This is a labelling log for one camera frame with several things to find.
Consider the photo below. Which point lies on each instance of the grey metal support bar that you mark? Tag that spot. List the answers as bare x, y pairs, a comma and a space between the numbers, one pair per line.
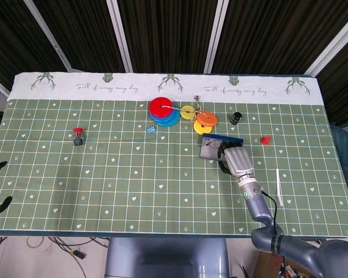
49, 37
214, 37
120, 37
333, 46

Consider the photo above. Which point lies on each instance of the red plastic cap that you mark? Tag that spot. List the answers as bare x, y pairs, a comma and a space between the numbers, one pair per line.
265, 140

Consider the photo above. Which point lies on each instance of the black plug with yellow tag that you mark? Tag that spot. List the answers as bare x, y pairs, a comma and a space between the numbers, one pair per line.
79, 255

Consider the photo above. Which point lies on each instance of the dark pleated curtain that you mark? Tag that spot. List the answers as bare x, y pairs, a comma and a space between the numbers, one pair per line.
174, 34

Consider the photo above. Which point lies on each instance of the blue glasses case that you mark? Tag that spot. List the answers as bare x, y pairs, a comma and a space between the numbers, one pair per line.
220, 138

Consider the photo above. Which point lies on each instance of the blue binder clip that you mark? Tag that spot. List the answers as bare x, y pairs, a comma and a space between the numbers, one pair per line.
150, 130

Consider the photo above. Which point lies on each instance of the cardboard box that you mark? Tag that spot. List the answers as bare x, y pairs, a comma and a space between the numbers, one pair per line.
278, 270

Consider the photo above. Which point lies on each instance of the green grid tablecloth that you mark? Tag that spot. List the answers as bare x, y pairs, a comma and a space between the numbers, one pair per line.
133, 173

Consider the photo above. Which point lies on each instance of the red emergency stop button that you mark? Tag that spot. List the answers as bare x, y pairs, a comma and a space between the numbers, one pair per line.
78, 131

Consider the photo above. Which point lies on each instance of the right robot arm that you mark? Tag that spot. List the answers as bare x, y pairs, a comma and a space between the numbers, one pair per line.
258, 202

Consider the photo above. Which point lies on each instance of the white stick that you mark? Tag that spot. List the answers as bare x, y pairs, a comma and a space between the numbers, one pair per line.
279, 188

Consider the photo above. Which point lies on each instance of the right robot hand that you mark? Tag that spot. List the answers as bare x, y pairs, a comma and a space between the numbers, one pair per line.
239, 160

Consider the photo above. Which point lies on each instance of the grey-blue robot torso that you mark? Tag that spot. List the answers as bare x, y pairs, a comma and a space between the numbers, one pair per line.
162, 255

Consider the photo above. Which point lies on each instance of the black cylinder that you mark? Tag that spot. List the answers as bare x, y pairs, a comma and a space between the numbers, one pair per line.
235, 118

